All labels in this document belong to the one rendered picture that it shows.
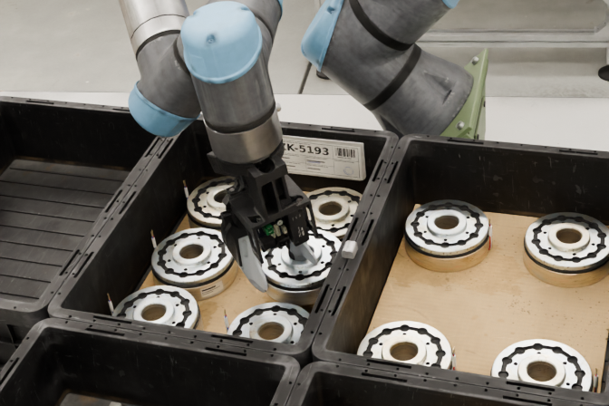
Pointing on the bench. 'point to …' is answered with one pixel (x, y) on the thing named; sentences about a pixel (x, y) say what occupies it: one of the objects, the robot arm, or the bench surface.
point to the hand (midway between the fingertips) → (276, 270)
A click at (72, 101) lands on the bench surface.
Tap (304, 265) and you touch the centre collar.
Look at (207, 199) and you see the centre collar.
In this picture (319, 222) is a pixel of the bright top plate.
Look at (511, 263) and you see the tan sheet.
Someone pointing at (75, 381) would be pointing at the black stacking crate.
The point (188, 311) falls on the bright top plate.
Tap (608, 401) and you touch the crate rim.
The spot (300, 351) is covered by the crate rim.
